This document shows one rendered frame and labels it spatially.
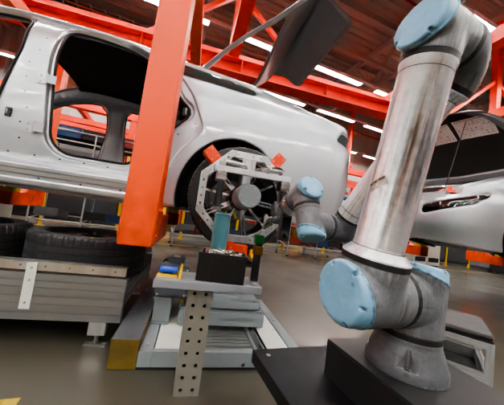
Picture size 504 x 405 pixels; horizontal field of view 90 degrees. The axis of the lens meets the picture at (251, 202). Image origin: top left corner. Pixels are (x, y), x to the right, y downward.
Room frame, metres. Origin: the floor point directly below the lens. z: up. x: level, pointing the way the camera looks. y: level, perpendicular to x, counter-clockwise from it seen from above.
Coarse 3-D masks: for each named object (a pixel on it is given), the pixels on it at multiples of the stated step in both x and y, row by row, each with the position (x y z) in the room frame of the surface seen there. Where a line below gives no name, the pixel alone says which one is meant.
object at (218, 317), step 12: (180, 312) 1.45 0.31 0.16; (216, 312) 1.49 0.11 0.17; (228, 312) 1.56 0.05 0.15; (240, 312) 1.58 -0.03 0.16; (252, 312) 1.59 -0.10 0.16; (180, 324) 1.45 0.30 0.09; (216, 324) 1.49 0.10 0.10; (228, 324) 1.51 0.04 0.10; (240, 324) 1.52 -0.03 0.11; (252, 324) 1.54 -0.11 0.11
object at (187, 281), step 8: (184, 272) 1.13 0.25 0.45; (192, 272) 1.15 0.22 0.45; (160, 280) 0.97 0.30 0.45; (168, 280) 0.98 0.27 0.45; (176, 280) 0.99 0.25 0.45; (184, 280) 1.00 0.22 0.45; (192, 280) 1.02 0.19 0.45; (248, 280) 1.15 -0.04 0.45; (176, 288) 0.99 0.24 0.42; (184, 288) 0.99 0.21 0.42; (192, 288) 1.00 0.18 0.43; (200, 288) 1.00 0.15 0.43; (208, 288) 1.01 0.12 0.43; (216, 288) 1.02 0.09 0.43; (224, 288) 1.02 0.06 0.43; (232, 288) 1.03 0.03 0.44; (240, 288) 1.04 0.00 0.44; (248, 288) 1.05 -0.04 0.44; (256, 288) 1.05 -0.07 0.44
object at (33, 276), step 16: (0, 256) 1.21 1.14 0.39; (0, 272) 1.18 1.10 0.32; (16, 272) 1.20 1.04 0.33; (32, 272) 1.21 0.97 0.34; (48, 272) 1.25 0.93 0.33; (80, 272) 1.26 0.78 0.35; (96, 272) 1.27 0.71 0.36; (112, 272) 1.29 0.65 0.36; (32, 288) 1.21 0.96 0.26; (80, 288) 1.26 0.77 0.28; (96, 288) 1.27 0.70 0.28; (112, 288) 1.29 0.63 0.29
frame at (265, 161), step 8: (232, 152) 1.46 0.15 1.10; (240, 152) 1.47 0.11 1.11; (240, 160) 1.53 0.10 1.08; (256, 160) 1.50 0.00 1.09; (264, 160) 1.50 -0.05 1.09; (208, 168) 1.43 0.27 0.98; (200, 176) 1.43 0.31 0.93; (200, 184) 1.43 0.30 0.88; (200, 192) 1.43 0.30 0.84; (280, 192) 1.58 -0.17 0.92; (200, 200) 1.43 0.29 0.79; (200, 208) 1.43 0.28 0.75; (208, 216) 1.44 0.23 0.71; (208, 224) 1.44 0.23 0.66; (264, 232) 1.56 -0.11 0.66; (232, 240) 1.48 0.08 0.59; (240, 240) 1.49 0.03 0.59; (248, 240) 1.54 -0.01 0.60
